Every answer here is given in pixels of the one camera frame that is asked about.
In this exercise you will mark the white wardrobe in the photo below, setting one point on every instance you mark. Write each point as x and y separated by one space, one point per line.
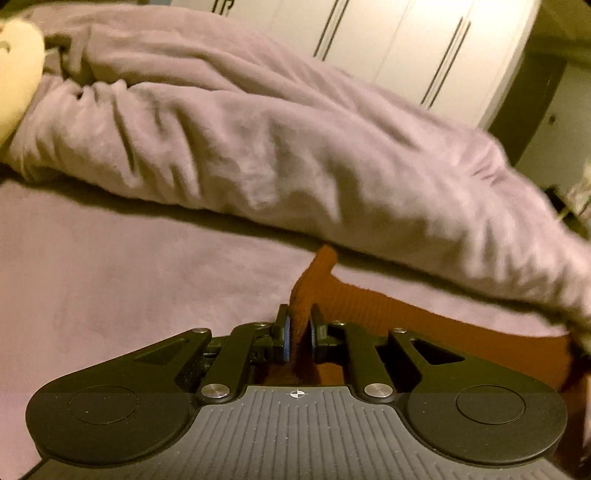
406 50

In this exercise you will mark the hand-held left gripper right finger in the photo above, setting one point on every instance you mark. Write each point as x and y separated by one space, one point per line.
316 339

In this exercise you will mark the cream plush pillow with face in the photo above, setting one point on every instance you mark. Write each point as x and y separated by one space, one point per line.
16 83

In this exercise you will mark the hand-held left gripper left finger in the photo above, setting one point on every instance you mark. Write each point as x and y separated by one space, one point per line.
285 339

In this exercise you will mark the bed with lilac sheet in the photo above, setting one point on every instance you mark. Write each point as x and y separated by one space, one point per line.
115 267

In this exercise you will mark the lilac duvet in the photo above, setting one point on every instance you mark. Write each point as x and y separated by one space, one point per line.
258 138

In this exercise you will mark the brown knit cardigan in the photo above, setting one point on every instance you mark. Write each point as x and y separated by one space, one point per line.
364 318

